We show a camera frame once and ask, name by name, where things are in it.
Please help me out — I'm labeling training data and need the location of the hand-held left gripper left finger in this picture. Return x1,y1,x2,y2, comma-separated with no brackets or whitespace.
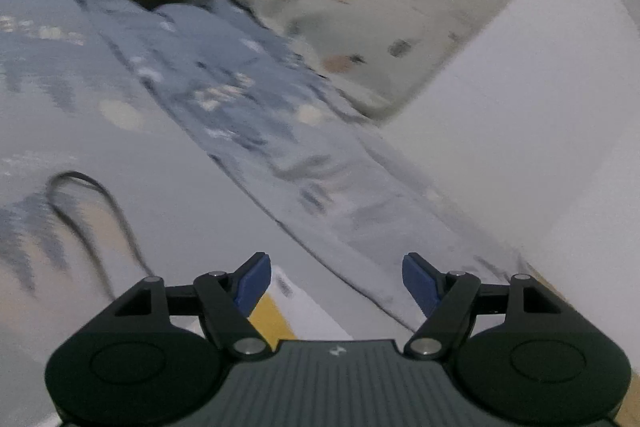
107,251,273,360

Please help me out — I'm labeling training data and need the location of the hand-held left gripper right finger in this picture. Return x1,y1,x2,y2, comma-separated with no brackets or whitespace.
402,251,567,360

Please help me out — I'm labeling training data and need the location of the white and yellow mailer bag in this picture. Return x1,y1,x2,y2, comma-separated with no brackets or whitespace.
249,266,357,343

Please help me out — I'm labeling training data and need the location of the grey leaf print bed sheet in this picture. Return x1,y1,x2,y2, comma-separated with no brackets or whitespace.
0,107,421,427

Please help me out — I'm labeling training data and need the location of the blue printed quilt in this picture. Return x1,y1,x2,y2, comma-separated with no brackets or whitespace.
0,0,533,333

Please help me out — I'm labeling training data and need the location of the pineapple print curtain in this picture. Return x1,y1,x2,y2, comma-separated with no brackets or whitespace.
220,0,556,122

